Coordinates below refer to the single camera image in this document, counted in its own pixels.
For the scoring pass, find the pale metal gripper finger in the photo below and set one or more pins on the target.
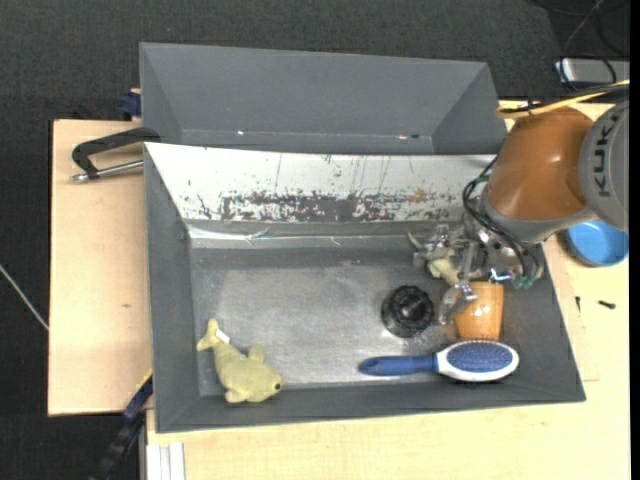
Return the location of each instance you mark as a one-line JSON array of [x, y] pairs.
[[434, 257], [454, 304]]

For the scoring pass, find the pale yellow toy animal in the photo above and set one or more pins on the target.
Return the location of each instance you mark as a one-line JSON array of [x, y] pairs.
[[443, 269]]

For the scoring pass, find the orange cup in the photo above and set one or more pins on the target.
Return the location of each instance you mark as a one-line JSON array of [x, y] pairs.
[[482, 315]]

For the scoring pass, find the blue and white hairbrush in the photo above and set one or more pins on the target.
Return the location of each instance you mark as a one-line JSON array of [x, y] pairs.
[[470, 360]]

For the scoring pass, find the blue bowl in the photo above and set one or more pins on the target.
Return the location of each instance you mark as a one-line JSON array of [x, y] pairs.
[[597, 244]]

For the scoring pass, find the small black screw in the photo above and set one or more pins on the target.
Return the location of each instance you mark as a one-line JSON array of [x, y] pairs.
[[607, 305]]

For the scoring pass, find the grey metal bin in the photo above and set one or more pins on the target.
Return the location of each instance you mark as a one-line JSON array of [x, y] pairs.
[[310, 288]]

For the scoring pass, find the yellow plush toy whale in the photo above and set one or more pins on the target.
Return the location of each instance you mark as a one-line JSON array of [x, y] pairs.
[[242, 370]]

